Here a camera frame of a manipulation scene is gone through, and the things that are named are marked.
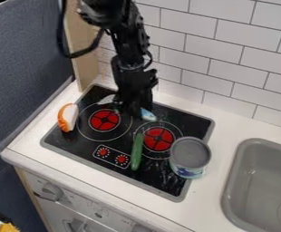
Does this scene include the silver can with blue label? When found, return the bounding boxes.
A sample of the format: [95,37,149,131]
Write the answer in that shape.
[168,136,214,180]

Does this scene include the black cable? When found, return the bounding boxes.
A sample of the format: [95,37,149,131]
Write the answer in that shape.
[56,0,107,59]

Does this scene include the toy sink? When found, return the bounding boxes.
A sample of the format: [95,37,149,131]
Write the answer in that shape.
[220,138,281,232]

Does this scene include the wooden board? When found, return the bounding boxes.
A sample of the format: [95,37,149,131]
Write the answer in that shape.
[63,0,104,92]

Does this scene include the toy stove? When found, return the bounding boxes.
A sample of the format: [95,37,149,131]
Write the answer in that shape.
[38,83,218,203]

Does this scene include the green toy vegetable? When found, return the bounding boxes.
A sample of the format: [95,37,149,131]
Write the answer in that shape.
[129,132,147,172]

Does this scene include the blue spatula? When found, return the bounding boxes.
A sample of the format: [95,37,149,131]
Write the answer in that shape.
[139,107,160,122]

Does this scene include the orange and white toy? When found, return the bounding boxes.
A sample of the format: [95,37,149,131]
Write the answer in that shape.
[56,102,81,133]

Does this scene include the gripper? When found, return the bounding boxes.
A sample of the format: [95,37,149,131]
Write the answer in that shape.
[110,55,160,119]

